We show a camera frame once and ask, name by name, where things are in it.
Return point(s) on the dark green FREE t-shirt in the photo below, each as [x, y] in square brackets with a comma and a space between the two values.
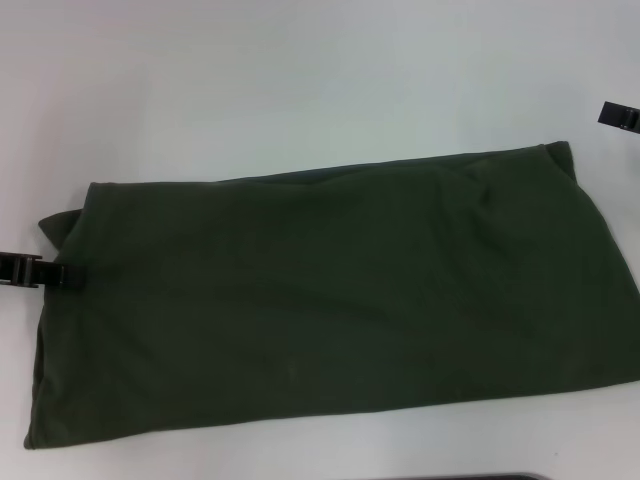
[320, 300]

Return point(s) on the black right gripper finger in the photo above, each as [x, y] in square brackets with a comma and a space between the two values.
[620, 116]

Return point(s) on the dark rounded panel edge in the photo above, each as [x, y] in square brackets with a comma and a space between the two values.
[470, 476]

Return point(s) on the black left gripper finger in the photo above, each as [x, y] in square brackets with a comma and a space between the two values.
[45, 274]

